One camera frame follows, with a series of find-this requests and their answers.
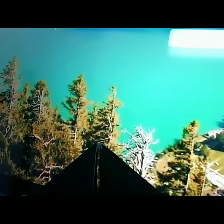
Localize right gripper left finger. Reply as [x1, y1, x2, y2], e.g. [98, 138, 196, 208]
[42, 142, 99, 197]

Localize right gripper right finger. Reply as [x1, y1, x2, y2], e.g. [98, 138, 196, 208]
[97, 142, 162, 197]

